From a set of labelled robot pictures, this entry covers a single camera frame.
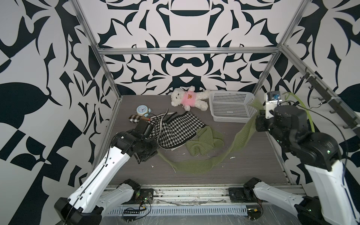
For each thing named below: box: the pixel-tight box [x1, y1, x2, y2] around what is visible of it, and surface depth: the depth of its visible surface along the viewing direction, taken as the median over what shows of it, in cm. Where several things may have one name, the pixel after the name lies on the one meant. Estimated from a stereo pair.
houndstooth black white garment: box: [148, 110, 207, 151], surface depth 98 cm
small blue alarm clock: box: [135, 104, 152, 118], surface depth 107 cm
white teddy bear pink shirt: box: [170, 85, 211, 112], surface depth 110 cm
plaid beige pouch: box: [128, 114, 151, 124], surface depth 104 cm
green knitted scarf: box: [157, 100, 263, 174], surface depth 89 cm
